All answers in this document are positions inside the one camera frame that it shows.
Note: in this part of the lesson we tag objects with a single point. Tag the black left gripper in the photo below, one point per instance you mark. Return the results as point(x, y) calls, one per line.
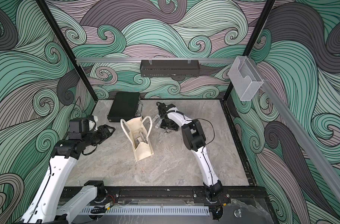
point(104, 132)

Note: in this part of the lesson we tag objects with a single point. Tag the black wall tray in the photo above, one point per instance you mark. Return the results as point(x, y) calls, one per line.
point(175, 68)

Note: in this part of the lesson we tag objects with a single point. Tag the black enclosure corner post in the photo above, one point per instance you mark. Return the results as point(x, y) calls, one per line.
point(253, 39)

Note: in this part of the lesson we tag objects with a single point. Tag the cream canvas tote bag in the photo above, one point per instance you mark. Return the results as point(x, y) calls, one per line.
point(137, 130)

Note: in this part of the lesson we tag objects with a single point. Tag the black left corner post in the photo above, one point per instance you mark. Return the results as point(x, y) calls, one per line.
point(58, 33)

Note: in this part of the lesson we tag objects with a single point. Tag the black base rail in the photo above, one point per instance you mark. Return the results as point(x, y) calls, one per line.
point(196, 194)

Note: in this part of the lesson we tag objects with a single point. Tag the white slotted cable duct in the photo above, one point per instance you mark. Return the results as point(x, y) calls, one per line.
point(158, 210)

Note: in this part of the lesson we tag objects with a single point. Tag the aluminium rail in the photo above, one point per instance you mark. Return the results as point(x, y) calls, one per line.
point(323, 166)
point(151, 59)

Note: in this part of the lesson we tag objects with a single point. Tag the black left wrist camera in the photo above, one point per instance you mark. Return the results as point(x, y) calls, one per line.
point(80, 127)

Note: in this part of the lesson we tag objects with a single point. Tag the aluminium right rail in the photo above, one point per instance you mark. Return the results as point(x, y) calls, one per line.
point(323, 166)

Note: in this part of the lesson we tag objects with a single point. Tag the clear acrylic wall holder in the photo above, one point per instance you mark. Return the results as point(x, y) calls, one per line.
point(245, 77)

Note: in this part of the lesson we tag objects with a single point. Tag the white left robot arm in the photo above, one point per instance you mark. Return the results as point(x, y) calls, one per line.
point(43, 209)

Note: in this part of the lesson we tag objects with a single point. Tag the aluminium back rail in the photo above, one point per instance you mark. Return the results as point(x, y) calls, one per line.
point(151, 59)

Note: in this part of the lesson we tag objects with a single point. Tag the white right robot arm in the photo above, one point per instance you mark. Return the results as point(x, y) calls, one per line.
point(195, 140)

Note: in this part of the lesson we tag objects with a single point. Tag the clear compass case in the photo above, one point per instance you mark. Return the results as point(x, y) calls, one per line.
point(139, 138)

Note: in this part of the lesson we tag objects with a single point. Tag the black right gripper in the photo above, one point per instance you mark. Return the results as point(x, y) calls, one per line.
point(174, 127)

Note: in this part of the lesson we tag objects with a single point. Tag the black case with latches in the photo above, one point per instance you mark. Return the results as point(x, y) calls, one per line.
point(126, 106)

